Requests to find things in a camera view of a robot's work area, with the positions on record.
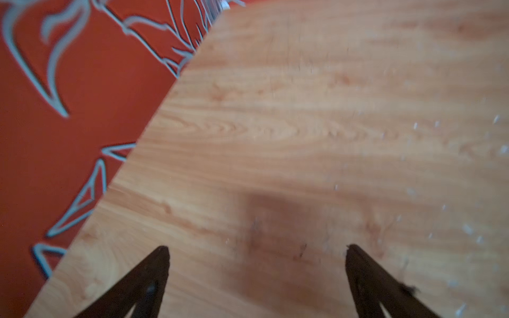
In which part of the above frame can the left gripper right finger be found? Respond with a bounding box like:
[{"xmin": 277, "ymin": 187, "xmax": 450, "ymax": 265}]
[{"xmin": 345, "ymin": 244, "xmax": 438, "ymax": 317}]

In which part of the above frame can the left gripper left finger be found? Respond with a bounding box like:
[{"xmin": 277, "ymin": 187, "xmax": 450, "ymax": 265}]
[{"xmin": 76, "ymin": 246, "xmax": 170, "ymax": 317}]

